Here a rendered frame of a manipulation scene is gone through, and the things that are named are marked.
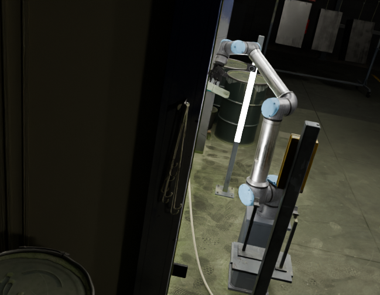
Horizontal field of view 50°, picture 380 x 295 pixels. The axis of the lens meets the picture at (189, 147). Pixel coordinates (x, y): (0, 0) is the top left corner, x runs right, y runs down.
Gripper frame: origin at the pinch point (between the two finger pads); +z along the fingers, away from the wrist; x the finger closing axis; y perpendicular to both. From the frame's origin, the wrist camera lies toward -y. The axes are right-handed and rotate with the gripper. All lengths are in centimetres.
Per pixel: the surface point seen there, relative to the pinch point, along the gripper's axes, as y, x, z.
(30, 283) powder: -66, 102, 123
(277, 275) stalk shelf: -97, -8, 93
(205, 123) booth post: 160, -124, 1
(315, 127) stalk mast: -123, 34, 23
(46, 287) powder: -71, 97, 122
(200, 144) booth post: 169, -134, 26
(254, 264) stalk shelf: -86, -1, 92
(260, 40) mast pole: 44, -64, -70
